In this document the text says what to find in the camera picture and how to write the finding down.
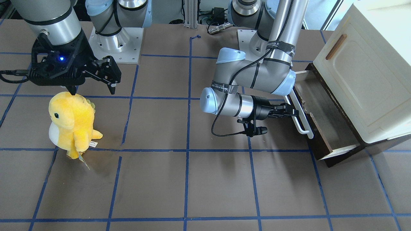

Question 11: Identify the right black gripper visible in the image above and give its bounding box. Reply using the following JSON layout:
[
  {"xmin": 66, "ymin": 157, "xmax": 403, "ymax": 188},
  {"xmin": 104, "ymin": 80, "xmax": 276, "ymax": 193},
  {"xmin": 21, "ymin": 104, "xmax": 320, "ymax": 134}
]
[{"xmin": 28, "ymin": 31, "xmax": 121, "ymax": 96}]

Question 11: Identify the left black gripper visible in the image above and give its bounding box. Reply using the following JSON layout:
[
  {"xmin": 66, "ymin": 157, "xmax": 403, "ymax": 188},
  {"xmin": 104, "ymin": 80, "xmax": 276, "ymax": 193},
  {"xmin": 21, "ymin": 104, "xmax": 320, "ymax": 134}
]
[{"xmin": 252, "ymin": 96, "xmax": 299, "ymax": 120}]

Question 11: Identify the dark wooden drawer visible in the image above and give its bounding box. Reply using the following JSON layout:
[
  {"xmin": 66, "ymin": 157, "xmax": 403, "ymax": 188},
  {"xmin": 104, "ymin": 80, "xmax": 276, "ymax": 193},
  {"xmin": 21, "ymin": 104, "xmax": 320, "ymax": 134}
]
[{"xmin": 284, "ymin": 71, "xmax": 359, "ymax": 167}]

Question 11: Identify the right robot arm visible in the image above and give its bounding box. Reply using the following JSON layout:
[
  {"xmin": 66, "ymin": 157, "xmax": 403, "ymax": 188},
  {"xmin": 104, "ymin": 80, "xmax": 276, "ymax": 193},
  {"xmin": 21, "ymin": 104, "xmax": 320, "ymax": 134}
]
[{"xmin": 4, "ymin": 0, "xmax": 152, "ymax": 95}]

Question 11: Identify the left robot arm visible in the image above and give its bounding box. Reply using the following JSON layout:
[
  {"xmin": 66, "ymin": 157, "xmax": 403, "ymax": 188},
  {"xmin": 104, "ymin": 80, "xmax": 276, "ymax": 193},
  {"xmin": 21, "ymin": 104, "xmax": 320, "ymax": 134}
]
[{"xmin": 200, "ymin": 0, "xmax": 308, "ymax": 118}]

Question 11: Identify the dark wooden drawer cabinet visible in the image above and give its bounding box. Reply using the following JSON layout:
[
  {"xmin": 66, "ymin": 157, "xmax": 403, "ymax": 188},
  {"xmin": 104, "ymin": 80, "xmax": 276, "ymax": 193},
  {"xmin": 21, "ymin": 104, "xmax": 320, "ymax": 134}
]
[{"xmin": 306, "ymin": 63, "xmax": 410, "ymax": 159}]

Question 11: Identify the yellow plush dinosaur toy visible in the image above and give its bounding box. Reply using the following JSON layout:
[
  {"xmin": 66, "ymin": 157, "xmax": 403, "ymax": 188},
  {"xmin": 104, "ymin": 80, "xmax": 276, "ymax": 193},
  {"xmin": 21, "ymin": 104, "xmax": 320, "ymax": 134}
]
[{"xmin": 48, "ymin": 92, "xmax": 103, "ymax": 160}]

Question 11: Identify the white plastic storage box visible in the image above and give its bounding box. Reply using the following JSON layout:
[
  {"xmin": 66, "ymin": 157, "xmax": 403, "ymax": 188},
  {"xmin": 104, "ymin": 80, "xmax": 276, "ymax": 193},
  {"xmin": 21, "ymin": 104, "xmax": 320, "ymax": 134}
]
[{"xmin": 314, "ymin": 0, "xmax": 411, "ymax": 143}]

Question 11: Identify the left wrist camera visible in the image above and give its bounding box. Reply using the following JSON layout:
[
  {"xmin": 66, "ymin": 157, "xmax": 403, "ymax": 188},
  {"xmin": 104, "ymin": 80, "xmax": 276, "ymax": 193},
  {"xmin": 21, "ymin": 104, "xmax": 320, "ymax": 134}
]
[{"xmin": 237, "ymin": 118, "xmax": 268, "ymax": 137}]

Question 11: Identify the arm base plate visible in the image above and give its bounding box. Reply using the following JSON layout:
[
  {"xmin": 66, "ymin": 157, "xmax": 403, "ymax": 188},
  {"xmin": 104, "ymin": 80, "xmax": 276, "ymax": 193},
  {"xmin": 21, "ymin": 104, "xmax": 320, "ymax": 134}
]
[
  {"xmin": 89, "ymin": 28, "xmax": 144, "ymax": 64},
  {"xmin": 237, "ymin": 29, "xmax": 267, "ymax": 61}
]

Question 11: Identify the aluminium frame post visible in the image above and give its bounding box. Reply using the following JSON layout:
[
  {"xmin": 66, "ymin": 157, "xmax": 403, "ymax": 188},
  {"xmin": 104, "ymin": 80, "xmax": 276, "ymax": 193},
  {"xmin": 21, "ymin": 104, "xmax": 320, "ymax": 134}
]
[{"xmin": 183, "ymin": 0, "xmax": 199, "ymax": 30}]

